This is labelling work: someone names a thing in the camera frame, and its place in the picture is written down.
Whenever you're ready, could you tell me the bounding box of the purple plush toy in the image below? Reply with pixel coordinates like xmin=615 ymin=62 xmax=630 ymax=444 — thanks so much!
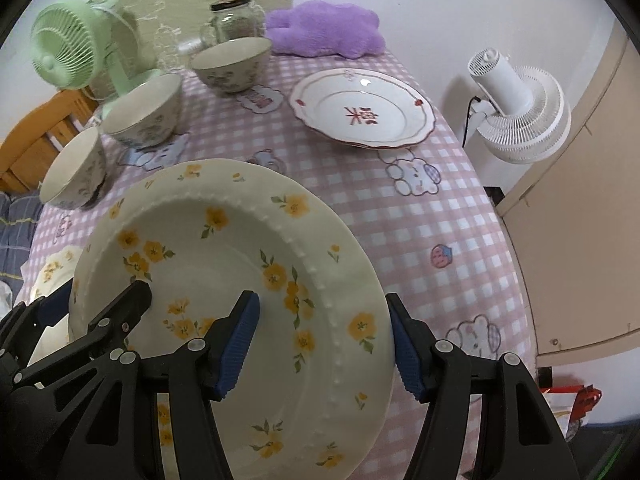
xmin=264 ymin=1 xmax=385 ymax=58

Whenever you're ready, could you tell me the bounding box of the red and white bag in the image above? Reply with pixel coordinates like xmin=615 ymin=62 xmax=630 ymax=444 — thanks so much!
xmin=542 ymin=382 xmax=603 ymax=443

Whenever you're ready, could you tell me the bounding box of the white desk fan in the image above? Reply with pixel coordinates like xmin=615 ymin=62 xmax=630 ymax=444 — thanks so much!
xmin=467 ymin=47 xmax=572 ymax=163

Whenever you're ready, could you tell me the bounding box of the floral ceramic bowl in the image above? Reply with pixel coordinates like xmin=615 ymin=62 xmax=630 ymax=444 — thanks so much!
xmin=39 ymin=126 xmax=108 ymax=210
xmin=190 ymin=36 xmax=273 ymax=95
xmin=100 ymin=72 xmax=183 ymax=150

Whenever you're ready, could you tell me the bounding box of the blue plaid blanket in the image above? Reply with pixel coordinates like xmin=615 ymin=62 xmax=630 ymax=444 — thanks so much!
xmin=0 ymin=191 xmax=46 ymax=306

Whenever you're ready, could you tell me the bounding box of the white plate with red pattern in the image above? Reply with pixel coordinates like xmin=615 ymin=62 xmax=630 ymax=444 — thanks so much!
xmin=289 ymin=67 xmax=437 ymax=150

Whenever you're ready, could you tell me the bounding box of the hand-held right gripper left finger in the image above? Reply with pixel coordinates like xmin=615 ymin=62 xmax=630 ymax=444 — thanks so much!
xmin=60 ymin=290 xmax=261 ymax=480

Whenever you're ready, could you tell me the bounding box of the beige cabinet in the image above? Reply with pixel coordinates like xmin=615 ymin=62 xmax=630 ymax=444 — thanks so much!
xmin=495 ymin=15 xmax=640 ymax=371

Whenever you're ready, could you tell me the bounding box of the pink checkered tablecloth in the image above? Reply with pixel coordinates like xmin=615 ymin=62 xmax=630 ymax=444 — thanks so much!
xmin=15 ymin=52 xmax=538 ymax=480

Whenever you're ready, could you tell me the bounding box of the black fan cable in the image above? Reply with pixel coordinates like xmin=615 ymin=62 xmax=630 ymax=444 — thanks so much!
xmin=462 ymin=95 xmax=483 ymax=148

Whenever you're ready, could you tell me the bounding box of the yellow floral plate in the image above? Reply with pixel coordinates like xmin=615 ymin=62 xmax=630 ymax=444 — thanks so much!
xmin=67 ymin=158 xmax=396 ymax=480
xmin=31 ymin=246 xmax=83 ymax=311

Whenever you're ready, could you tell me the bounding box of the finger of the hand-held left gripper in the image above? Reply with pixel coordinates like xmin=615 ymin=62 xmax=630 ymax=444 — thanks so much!
xmin=87 ymin=281 xmax=152 ymax=357
xmin=0 ymin=279 xmax=76 ymax=357

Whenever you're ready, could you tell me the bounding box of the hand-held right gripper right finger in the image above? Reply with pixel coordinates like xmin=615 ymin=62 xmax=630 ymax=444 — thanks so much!
xmin=387 ymin=293 xmax=581 ymax=480

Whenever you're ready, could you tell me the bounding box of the green desk fan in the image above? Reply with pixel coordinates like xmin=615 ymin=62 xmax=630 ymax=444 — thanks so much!
xmin=30 ymin=0 xmax=168 ymax=113

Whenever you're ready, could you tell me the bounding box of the glass jar with black lid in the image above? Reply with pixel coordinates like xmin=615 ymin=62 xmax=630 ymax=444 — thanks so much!
xmin=200 ymin=0 xmax=266 ymax=46

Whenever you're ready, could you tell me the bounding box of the wooden chair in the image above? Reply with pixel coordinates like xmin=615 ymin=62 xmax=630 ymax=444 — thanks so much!
xmin=0 ymin=94 xmax=101 ymax=193

